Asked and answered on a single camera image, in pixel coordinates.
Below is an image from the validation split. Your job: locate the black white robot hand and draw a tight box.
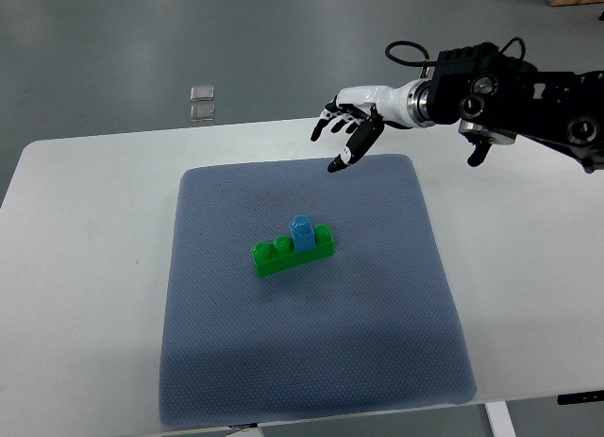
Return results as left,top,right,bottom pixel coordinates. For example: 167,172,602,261
310,82,419,173

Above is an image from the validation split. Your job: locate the blue toy block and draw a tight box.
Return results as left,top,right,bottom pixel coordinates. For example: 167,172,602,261
289,214,316,252

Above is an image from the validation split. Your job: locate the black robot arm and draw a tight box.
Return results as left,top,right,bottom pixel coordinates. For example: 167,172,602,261
390,42,603,174

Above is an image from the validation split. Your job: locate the green four-stud toy block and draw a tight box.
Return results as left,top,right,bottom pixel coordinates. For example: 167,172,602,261
251,224,335,277

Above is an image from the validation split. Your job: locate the upper metal floor plate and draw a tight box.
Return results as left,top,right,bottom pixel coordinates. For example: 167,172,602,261
190,84,215,102

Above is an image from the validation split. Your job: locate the blue-grey textured mat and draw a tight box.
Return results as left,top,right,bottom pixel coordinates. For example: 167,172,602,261
159,154,477,428

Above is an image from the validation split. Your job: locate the white table leg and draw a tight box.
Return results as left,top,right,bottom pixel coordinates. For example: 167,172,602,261
484,401,516,437

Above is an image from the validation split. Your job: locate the black table control panel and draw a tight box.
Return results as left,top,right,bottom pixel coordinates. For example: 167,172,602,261
557,390,604,406

